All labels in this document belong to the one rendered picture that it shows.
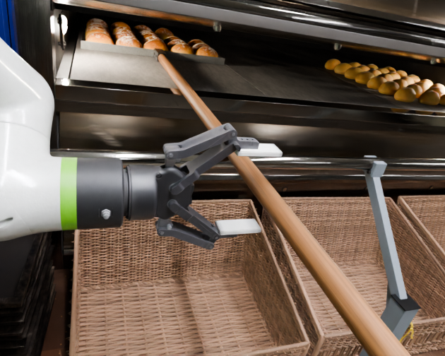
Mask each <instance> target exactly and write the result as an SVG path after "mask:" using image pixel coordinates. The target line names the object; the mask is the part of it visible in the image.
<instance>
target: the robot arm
mask: <svg viewBox="0 0 445 356"><path fill-rule="evenodd" d="M53 116H54V97H53V94H52V91H51V88H50V87H49V85H48V83H47V82H46V80H45V79H44V78H43V77H42V76H41V75H40V74H39V73H38V72H36V70H35V69H34V68H33V67H31V66H30V65H29V64H28V63H27V62H26V61H24V60H23V59H22V58H21V57H20V56H19V55H18V54H17V53H16V52H15V51H13V50H12V49H11V48H10V47H9V46H8V45H7V44H6V43H5V42H4V41H3V40H2V39H1V38H0V242H2V241H7V240H11V239H15V238H19V237H24V236H27V235H33V234H37V233H42V232H52V231H61V230H88V229H102V228H116V227H121V226H122V225H123V220H124V216H126V219H129V220H151V219H153V218H154V217H157V218H159V219H158V220H157V221H156V222H155V226H156V230H157V233H158V235H159V236H161V237H175V238H177V239H180V240H183V241H185V242H188V243H191V244H195V245H197V246H199V247H203V248H205V249H208V250H211V249H213V248H214V243H215V241H216V240H219V239H220V238H228V237H236V236H237V235H238V234H247V233H258V232H261V228H260V227H259V225H258V223H257V222H256V220H255V219H242V220H216V221H215V225H214V223H213V224H212V223H211V222H209V221H208V220H207V219H205V218H204V217H203V216H202V215H201V214H199V213H198V212H197V211H195V210H194V209H193V208H192V207H191V206H189V205H190V204H191V203H192V197H191V195H192V193H193V191H194V183H193V182H195V181H196V180H197V179H198V178H199V177H200V175H201V174H203V173H204V172H205V171H207V170H209V169H210V168H211V167H212V166H214V165H216V164H217V163H219V162H220V161H221V160H223V159H224V158H226V157H227V156H228V155H230V154H232V153H233V152H235V154H236V155H237V156H260V157H281V156H282V154H283V153H282V151H281V150H279V149H278V148H277V147H276V146H275V145H274V144H265V143H259V142H258V141H257V140H256V139H255V138H245V137H237V131H236V130H235V129H234V128H233V127H232V125H231V124H229V123H226V124H223V125H221V126H218V127H216V128H214V129H211V130H209V131H206V132H204V133H201V134H199V135H197V136H194V137H192V138H189V139H187V140H185V141H182V142H180V143H166V144H165V145H164V146H163V150H164V152H165V164H164V165H160V166H154V165H128V166H126V168H125V169H123V163H122V160H121V159H120V158H61V157H52V156H51V155H50V154H49V145H50V136H51V130H52V120H53ZM206 149H208V150H207V151H206V152H204V153H202V154H201V155H199V156H198V157H197V158H195V159H194V160H192V161H188V162H186V163H184V164H183V165H182V166H181V167H177V166H176V165H175V163H176V162H180V160H181V159H182V158H187V157H189V156H192V155H195V154H197V153H200V152H201V151H204V150H206ZM187 172H189V174H187ZM176 214H177V215H178V216H180V217H181V218H183V219H184V220H186V221H189V222H190V223H191V224H192V225H194V226H195V227H197V228H198V229H199V230H201V231H202V232H201V231H198V230H195V229H193V228H191V227H187V226H186V225H183V224H180V223H178V222H175V221H171V220H170V219H169V218H171V217H172V216H174V215H176Z"/></svg>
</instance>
